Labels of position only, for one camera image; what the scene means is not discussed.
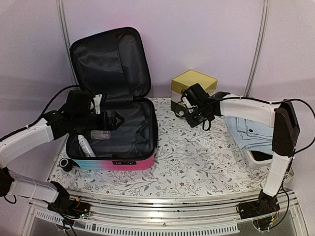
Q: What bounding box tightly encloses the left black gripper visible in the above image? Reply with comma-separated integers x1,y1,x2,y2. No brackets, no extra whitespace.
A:
73,110,125,130

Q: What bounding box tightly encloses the clear plastic travel case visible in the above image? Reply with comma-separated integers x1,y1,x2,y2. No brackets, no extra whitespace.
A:
90,130,111,140

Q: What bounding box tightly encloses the yellow and white storage box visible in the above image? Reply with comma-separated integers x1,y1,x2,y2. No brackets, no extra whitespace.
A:
171,69,218,116

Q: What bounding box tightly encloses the pink and teal kids suitcase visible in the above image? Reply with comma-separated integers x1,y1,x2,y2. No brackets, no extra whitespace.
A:
65,27,158,171

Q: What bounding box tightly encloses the pale blue garment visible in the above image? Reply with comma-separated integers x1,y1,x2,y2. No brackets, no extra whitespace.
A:
224,116,274,155

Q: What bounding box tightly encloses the white plastic mesh basket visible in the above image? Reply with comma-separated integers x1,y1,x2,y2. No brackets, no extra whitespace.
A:
241,150,272,168

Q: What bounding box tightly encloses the black garment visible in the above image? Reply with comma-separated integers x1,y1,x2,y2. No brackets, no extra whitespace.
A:
250,151,272,162

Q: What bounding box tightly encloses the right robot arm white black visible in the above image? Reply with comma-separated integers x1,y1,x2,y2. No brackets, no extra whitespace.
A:
181,84,300,216

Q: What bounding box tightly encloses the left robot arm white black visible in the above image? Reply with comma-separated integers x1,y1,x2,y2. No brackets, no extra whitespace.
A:
0,90,106,218

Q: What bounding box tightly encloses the white plastic bottle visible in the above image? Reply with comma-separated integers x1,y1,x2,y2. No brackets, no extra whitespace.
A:
78,135,96,157

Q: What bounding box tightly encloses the floral white tablecloth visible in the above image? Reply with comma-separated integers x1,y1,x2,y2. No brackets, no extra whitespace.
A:
50,98,269,198

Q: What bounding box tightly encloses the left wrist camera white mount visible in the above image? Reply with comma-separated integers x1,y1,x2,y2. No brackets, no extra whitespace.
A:
90,92,107,115

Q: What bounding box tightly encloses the aluminium front rail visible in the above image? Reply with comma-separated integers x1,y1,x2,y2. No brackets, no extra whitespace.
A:
22,190,308,236

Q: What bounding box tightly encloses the right metal wall post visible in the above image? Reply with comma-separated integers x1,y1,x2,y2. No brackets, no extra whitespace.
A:
243,0,270,97

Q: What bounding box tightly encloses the metal wall post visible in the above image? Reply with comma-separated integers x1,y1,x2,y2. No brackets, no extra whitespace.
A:
243,0,270,97
56,0,74,52

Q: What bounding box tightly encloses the left metal wall post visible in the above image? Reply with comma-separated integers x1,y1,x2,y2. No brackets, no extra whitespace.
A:
56,0,74,52

